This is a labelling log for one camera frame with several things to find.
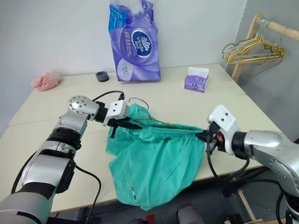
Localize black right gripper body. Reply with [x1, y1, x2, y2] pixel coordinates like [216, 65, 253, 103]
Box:
[202, 122, 225, 154]

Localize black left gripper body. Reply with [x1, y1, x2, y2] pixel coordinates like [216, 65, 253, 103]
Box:
[107, 117, 132, 129]

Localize thin metal wire hanger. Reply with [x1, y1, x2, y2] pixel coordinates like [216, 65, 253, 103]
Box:
[128, 97, 199, 131]

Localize green shorts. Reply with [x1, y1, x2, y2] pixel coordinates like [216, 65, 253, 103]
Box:
[106, 103, 206, 212]

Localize small purple tissue pack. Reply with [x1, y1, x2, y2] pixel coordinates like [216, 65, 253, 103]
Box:
[184, 66, 210, 93]

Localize dark rounded shape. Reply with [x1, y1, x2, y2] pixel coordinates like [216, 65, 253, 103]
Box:
[177, 204, 205, 224]

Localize purple Vinda tissue multipack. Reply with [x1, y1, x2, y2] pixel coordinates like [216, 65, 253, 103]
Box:
[107, 0, 162, 83]

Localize pink crumpled cloth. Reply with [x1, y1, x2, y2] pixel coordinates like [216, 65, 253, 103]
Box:
[31, 71, 63, 92]

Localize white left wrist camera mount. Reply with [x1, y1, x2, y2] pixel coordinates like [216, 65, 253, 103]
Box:
[102, 100, 129, 127]

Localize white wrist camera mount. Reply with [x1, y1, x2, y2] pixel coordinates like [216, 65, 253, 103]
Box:
[102, 100, 129, 127]
[206, 104, 242, 156]

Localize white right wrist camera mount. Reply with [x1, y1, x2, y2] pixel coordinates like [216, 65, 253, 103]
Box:
[206, 104, 242, 156]

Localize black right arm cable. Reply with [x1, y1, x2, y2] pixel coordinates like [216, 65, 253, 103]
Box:
[206, 140, 251, 182]

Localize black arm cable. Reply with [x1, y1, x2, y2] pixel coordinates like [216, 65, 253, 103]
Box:
[206, 140, 251, 182]
[75, 90, 126, 224]

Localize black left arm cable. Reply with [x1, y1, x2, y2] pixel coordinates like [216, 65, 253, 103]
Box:
[75, 90, 126, 224]

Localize black table frame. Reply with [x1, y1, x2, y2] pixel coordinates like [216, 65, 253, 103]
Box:
[221, 167, 283, 198]

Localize green wire hanger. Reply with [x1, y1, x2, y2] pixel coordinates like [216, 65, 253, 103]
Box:
[221, 39, 285, 78]

